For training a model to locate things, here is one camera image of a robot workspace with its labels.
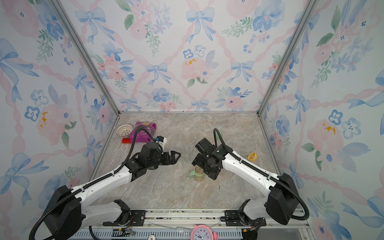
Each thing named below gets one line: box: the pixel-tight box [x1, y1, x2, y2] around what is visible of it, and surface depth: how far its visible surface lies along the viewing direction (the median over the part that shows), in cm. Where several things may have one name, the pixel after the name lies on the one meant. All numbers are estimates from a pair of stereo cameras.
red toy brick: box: [121, 138, 132, 144], surface depth 103 cm
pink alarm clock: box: [190, 224, 219, 240], surface depth 69 cm
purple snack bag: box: [130, 121, 157, 143], surface depth 102 cm
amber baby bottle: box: [193, 165, 205, 182], surface depth 81 cm
